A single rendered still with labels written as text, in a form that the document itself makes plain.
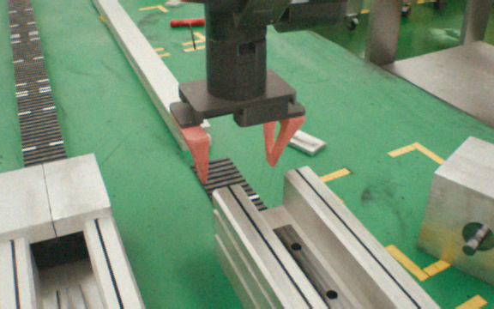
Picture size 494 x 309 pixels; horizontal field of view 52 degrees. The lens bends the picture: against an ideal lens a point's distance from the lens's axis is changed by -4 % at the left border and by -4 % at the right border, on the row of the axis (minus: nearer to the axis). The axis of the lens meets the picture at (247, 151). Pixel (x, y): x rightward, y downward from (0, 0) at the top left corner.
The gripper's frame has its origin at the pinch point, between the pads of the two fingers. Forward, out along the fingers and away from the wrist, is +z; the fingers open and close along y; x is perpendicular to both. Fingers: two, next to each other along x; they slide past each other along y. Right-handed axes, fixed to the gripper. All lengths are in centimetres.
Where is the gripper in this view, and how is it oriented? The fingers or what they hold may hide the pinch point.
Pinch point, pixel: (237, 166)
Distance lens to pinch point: 55.7
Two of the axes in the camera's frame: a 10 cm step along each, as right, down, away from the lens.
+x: -3.9, -5.0, 7.7
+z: 0.0, 8.4, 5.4
